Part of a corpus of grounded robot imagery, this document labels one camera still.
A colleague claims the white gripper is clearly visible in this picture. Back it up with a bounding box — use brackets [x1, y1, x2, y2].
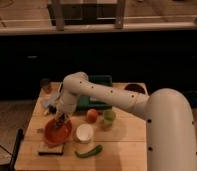
[56, 91, 78, 117]

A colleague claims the dark grape bunch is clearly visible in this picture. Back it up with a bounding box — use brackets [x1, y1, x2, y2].
[55, 115, 67, 128]

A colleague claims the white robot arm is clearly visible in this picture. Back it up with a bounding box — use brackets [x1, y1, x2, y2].
[57, 72, 197, 171]

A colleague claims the white bowl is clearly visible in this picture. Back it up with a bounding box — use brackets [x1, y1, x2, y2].
[76, 124, 94, 143]

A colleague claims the red bowl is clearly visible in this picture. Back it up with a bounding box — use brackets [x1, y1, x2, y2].
[44, 119, 72, 147]

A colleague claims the dark brown bowl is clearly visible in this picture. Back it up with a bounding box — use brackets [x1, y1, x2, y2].
[124, 84, 146, 94]

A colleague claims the green tray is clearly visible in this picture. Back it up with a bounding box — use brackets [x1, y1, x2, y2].
[76, 75, 113, 111]

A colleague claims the glass jar with dark lid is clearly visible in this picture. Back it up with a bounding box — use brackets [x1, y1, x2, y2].
[40, 79, 52, 94]

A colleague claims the red apple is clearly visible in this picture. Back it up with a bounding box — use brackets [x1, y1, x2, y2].
[87, 109, 98, 123]

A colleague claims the green cup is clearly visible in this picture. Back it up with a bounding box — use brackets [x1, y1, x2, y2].
[103, 109, 116, 125]

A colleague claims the green cucumber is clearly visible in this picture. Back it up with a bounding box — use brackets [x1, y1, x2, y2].
[74, 145, 103, 158]

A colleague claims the black pole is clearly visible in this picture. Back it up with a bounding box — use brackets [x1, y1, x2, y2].
[8, 129, 24, 171]

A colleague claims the wooden stool frame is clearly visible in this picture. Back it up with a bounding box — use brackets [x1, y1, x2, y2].
[47, 0, 126, 31]

